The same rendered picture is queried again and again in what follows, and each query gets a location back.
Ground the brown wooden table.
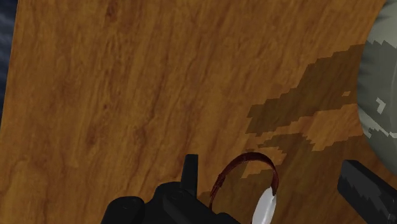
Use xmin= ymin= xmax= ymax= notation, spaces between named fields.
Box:
xmin=0 ymin=0 xmax=397 ymax=224

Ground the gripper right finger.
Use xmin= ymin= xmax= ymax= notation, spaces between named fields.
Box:
xmin=337 ymin=159 xmax=397 ymax=224

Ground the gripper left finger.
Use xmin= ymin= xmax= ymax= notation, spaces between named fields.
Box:
xmin=100 ymin=153 xmax=205 ymax=224

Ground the dark red and white object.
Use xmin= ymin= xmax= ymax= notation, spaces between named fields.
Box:
xmin=208 ymin=151 xmax=279 ymax=224

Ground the grey green rounded thing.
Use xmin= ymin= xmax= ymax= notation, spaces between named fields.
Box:
xmin=356 ymin=0 xmax=397 ymax=175

